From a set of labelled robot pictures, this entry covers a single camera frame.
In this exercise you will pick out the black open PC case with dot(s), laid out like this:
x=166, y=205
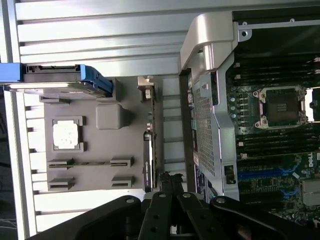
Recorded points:
x=207, y=140

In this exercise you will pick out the hard disk in blue carrier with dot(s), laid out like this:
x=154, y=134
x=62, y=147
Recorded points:
x=50, y=75

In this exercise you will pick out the CPU socket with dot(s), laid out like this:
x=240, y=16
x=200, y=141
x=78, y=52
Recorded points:
x=282, y=107

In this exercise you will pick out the silver CPU chip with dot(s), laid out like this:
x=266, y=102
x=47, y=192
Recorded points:
x=66, y=135

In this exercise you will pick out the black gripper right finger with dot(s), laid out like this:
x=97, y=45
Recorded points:
x=197, y=217

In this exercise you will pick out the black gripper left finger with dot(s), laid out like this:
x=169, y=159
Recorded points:
x=155, y=215

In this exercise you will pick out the blue expansion slot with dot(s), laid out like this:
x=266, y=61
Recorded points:
x=257, y=173

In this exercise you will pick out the grey parts rack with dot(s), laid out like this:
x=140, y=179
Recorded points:
x=105, y=145

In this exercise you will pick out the green motherboard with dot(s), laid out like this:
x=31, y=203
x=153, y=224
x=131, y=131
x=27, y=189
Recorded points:
x=275, y=165

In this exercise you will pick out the silver chipset heat sink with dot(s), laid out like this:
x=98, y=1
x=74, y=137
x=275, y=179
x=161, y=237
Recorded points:
x=311, y=192

